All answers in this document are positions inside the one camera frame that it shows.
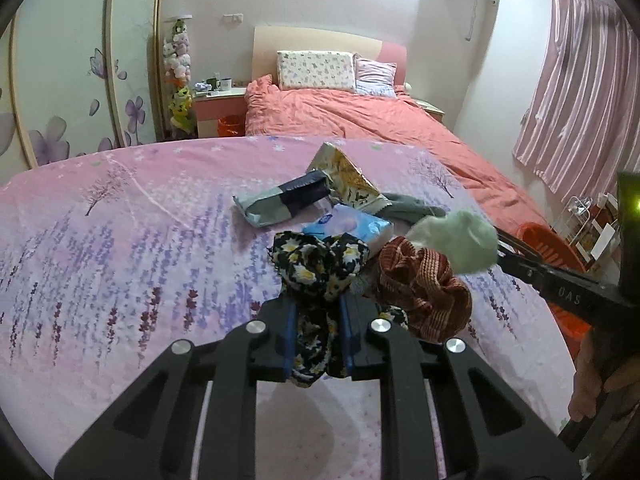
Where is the white wire rack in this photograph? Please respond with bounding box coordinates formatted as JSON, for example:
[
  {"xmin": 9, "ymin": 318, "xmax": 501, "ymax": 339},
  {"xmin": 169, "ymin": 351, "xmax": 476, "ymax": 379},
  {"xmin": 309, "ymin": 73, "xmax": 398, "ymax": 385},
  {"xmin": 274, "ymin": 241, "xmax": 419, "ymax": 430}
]
[{"xmin": 552, "ymin": 195, "xmax": 593, "ymax": 243}]

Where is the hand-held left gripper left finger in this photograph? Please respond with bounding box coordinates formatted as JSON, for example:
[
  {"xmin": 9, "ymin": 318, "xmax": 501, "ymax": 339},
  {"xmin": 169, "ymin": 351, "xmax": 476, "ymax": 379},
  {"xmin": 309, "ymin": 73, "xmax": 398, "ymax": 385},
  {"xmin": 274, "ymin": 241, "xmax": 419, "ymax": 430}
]
[{"xmin": 52, "ymin": 296, "xmax": 297, "ymax": 480}]

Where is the grey black plastic packet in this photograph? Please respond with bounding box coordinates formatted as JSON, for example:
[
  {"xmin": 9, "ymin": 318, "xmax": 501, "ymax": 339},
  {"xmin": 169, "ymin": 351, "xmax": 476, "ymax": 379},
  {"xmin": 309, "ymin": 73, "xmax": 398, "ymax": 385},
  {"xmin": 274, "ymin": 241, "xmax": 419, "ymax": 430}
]
[{"xmin": 232, "ymin": 170, "xmax": 333, "ymax": 229}]

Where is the wardrobe with flower print doors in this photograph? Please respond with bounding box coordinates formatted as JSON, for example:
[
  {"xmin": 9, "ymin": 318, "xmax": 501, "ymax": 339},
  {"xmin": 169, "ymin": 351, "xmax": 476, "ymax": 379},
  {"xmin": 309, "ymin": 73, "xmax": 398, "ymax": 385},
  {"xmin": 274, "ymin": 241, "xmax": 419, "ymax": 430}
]
[{"xmin": 0, "ymin": 0, "xmax": 166, "ymax": 171}]

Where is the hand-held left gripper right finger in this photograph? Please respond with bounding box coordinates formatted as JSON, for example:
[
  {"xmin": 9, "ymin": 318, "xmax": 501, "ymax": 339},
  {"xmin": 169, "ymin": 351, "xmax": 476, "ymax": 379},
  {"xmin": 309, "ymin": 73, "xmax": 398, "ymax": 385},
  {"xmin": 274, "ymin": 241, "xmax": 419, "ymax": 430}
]
[{"xmin": 337, "ymin": 294, "xmax": 581, "ymax": 480}]

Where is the pink checkered pillow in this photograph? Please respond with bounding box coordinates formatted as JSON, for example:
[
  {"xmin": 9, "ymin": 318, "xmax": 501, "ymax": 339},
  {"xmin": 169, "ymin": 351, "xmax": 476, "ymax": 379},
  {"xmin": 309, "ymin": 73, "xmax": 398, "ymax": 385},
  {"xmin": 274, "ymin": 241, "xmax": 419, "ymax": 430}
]
[{"xmin": 354, "ymin": 55, "xmax": 398, "ymax": 97}]

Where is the orange mesh waste basket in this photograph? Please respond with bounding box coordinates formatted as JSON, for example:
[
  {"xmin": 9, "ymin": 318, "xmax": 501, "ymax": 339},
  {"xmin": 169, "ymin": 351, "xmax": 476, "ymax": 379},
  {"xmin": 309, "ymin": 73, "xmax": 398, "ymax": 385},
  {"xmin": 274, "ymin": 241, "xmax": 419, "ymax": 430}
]
[{"xmin": 515, "ymin": 222, "xmax": 596, "ymax": 341}]

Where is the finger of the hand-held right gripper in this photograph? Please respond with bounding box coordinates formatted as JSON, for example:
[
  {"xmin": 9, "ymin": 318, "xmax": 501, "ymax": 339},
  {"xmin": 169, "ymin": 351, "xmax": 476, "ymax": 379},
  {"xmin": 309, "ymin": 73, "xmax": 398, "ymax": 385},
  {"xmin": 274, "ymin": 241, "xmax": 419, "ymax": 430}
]
[
  {"xmin": 500, "ymin": 247, "xmax": 625, "ymax": 319},
  {"xmin": 495, "ymin": 228, "xmax": 552, "ymax": 264}
]

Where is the dark green cloth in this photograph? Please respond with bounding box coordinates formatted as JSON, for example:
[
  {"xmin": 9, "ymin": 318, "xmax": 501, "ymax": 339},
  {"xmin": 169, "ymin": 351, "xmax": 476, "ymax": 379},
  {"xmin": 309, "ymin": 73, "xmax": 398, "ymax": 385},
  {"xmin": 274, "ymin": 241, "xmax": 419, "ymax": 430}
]
[{"xmin": 382, "ymin": 192, "xmax": 448, "ymax": 226}]

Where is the black floral cloth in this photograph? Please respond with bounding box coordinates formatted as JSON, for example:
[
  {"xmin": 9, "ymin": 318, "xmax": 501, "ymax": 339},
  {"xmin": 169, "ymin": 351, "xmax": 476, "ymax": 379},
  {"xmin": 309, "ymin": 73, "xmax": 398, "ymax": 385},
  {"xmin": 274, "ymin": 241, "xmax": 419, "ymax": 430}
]
[{"xmin": 270, "ymin": 230, "xmax": 373, "ymax": 388}]

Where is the light green cloth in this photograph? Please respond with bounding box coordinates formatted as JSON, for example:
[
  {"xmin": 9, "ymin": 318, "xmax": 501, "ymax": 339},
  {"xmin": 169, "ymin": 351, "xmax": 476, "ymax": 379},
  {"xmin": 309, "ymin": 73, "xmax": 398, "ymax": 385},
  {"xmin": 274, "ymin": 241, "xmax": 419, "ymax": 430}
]
[{"xmin": 407, "ymin": 208, "xmax": 500, "ymax": 275}]

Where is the bed with cream pink headboard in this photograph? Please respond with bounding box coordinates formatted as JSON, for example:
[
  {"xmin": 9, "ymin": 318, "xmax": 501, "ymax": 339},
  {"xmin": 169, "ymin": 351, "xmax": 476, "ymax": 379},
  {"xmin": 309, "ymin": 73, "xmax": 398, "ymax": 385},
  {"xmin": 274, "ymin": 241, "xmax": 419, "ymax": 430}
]
[{"xmin": 252, "ymin": 26, "xmax": 408, "ymax": 98}]

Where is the reddish brown striped cloth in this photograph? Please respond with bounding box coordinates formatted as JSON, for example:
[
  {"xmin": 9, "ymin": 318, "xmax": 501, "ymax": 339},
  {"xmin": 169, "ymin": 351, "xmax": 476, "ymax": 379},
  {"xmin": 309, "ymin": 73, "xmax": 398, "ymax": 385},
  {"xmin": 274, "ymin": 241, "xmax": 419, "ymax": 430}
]
[{"xmin": 375, "ymin": 237, "xmax": 473, "ymax": 343}]

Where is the pink striped curtain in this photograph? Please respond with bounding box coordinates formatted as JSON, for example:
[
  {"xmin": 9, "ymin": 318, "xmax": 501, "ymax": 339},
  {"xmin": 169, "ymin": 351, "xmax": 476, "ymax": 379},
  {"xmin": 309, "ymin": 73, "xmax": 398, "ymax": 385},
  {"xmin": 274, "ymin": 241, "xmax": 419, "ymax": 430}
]
[{"xmin": 512, "ymin": 0, "xmax": 640, "ymax": 206}]

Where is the white floral pillow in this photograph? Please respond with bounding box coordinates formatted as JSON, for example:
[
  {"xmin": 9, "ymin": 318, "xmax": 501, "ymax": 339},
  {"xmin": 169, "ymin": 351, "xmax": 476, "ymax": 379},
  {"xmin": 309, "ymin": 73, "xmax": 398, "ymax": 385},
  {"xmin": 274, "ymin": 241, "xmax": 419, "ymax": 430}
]
[{"xmin": 276, "ymin": 50, "xmax": 358, "ymax": 93}]

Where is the pink lavender printed sheet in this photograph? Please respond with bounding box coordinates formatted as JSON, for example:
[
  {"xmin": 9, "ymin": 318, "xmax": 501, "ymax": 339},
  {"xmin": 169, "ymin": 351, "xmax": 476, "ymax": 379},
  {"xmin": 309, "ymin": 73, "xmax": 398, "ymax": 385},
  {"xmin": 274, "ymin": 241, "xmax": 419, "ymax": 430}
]
[{"xmin": 0, "ymin": 135, "xmax": 581, "ymax": 480}]

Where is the blue tissue pack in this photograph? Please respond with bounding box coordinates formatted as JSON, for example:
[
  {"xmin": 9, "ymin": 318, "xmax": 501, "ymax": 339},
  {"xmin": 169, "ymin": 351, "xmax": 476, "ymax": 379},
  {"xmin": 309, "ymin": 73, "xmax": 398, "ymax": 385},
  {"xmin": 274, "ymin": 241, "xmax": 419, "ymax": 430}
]
[{"xmin": 301, "ymin": 203, "xmax": 395, "ymax": 253}]

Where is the pale wooden nightstand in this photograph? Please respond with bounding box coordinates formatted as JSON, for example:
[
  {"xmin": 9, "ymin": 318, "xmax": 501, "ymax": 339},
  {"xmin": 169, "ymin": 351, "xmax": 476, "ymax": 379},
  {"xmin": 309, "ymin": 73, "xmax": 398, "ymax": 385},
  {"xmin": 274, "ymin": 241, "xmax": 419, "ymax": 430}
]
[{"xmin": 415, "ymin": 99, "xmax": 446, "ymax": 123}]

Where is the salmon duvet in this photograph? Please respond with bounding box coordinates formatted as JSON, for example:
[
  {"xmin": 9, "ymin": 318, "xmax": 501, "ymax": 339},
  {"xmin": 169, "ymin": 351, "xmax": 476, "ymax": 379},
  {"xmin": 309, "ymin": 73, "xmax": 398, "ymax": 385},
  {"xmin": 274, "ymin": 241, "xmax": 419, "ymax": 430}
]
[{"xmin": 244, "ymin": 74, "xmax": 551, "ymax": 241}]

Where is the person's right hand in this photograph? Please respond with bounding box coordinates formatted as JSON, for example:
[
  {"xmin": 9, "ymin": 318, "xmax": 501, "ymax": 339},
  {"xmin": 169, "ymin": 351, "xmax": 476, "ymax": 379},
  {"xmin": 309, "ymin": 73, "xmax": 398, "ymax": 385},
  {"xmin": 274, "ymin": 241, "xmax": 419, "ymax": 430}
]
[{"xmin": 569, "ymin": 331, "xmax": 640, "ymax": 423}]

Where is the small red waste basket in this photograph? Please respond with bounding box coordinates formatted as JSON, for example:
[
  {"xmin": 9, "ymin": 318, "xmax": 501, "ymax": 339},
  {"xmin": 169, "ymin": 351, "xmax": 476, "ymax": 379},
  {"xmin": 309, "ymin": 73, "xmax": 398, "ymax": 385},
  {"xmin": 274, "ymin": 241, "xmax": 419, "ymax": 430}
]
[{"xmin": 217, "ymin": 115, "xmax": 246, "ymax": 138}]

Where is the gold white snack packet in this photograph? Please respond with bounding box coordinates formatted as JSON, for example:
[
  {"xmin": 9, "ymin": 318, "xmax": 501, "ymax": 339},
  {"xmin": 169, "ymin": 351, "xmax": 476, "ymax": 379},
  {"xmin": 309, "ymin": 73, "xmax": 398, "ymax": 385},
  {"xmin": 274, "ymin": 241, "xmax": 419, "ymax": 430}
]
[{"xmin": 306, "ymin": 141, "xmax": 393, "ymax": 211}]

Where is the hanging column of plush toys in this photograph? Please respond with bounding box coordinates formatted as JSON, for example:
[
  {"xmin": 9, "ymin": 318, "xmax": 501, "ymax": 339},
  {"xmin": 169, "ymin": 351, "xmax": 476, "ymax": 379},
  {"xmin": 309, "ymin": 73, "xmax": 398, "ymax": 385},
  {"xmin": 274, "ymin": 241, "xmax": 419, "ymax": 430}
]
[{"xmin": 162, "ymin": 17, "xmax": 196, "ymax": 133}]

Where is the pink white nightstand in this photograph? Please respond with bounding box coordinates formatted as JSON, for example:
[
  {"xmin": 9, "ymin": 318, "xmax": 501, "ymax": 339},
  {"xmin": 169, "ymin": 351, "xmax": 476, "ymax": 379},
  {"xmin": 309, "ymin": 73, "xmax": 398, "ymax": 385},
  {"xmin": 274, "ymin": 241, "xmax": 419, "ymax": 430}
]
[{"xmin": 194, "ymin": 87, "xmax": 248, "ymax": 138}]

